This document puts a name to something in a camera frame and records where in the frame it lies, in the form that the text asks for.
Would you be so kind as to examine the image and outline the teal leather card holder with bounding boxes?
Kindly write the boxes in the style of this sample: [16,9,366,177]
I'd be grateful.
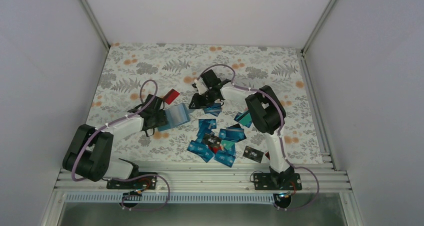
[157,103,190,131]

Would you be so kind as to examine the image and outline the red card black stripe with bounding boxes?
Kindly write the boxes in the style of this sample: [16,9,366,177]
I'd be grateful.
[162,89,180,105]

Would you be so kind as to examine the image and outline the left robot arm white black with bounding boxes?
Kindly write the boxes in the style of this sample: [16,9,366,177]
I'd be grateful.
[62,94,168,188]

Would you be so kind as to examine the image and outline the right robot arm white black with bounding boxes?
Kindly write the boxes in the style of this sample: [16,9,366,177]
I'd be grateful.
[189,69,295,189]

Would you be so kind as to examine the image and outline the blue card stack upper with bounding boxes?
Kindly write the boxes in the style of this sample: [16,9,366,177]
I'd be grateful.
[203,103,222,117]

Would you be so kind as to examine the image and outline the teal green card right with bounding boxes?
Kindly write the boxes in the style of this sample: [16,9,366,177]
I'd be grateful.
[234,110,253,128]

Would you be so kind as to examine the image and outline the black visa card centre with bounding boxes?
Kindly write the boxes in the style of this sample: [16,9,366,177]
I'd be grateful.
[202,133,222,148]

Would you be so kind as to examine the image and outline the black visa card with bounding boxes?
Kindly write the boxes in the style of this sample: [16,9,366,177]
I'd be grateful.
[202,133,222,148]
[242,146,264,163]

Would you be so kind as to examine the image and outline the blue card middle right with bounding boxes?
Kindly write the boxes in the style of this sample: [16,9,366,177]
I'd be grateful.
[218,124,247,142]

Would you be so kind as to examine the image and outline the teal card centre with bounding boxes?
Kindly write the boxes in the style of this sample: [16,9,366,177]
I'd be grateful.
[220,139,235,149]

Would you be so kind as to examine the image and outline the black visa card right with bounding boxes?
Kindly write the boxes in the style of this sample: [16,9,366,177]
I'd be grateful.
[242,146,264,163]

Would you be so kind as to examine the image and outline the floral patterned table mat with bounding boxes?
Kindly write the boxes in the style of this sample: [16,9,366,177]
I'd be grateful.
[86,43,323,164]

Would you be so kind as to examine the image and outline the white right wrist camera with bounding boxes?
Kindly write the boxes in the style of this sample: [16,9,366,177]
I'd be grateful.
[193,79,205,95]

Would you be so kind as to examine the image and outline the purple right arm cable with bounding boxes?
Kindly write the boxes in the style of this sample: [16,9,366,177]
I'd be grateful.
[197,64,320,212]

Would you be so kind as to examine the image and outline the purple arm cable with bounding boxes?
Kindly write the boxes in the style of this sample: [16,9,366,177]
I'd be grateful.
[197,64,320,212]
[70,79,171,212]

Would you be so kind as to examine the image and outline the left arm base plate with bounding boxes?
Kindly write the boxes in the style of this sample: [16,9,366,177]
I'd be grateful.
[106,172,157,190]

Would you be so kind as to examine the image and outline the grey cable duct front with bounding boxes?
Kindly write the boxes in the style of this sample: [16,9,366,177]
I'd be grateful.
[64,192,274,204]

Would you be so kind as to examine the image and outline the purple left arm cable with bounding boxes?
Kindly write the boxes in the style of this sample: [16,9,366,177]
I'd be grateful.
[70,79,171,212]

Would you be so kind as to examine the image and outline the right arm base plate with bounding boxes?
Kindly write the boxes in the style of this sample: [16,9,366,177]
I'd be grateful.
[252,172,302,191]

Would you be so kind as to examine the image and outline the aluminium frame post right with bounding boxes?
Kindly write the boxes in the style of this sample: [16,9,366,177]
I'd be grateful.
[301,0,338,56]

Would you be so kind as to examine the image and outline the aluminium frame post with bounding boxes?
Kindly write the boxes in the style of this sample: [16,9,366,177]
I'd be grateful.
[79,0,111,51]
[301,0,338,56]

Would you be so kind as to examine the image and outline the aluminium rail base front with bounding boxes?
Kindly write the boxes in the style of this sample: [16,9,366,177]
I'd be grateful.
[54,160,353,193]

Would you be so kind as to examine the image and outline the aluminium frame post left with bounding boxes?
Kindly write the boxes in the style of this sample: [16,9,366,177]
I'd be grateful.
[79,0,111,51]

